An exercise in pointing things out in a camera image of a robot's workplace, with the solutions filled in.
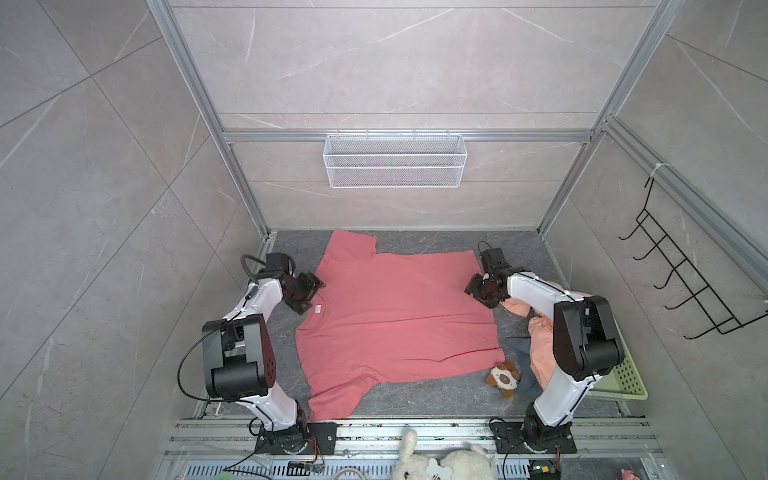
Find dark pink t-shirt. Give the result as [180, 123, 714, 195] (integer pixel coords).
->
[295, 230, 504, 422]

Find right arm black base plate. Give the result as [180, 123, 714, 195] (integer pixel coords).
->
[488, 418, 577, 454]

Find white plush bunny toy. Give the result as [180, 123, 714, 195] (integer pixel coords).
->
[391, 429, 498, 480]

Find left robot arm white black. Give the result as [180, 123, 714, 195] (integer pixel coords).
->
[201, 252, 323, 454]

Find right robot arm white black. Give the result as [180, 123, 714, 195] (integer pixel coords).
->
[465, 246, 625, 453]

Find aluminium frame rails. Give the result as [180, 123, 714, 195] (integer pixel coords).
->
[153, 417, 674, 479]

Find left black corrugated cable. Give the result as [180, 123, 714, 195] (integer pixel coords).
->
[240, 254, 268, 286]

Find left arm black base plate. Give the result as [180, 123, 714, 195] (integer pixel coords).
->
[255, 422, 339, 456]

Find light salmon t-shirt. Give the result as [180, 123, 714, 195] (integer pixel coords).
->
[501, 298, 557, 396]

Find small brown plush toy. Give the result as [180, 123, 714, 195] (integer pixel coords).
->
[486, 361, 521, 399]

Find green plastic basket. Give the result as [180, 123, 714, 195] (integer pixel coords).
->
[587, 321, 648, 401]

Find white wire mesh basket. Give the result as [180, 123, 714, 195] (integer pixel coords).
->
[323, 133, 468, 189]

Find grey blue t-shirt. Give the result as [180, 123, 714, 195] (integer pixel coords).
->
[505, 335, 557, 400]

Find black wire hook rack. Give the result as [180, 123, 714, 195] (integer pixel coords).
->
[618, 177, 767, 341]

